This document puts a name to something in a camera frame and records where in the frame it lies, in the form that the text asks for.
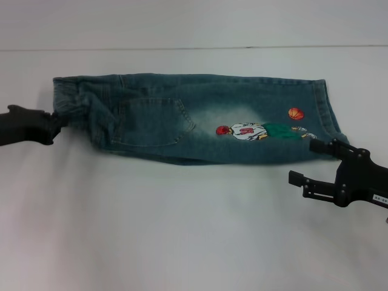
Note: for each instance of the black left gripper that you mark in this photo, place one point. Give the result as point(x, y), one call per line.
point(24, 128)

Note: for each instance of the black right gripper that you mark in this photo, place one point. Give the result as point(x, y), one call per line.
point(363, 182)

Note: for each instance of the blue denim shorts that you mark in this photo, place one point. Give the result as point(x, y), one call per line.
point(182, 127)

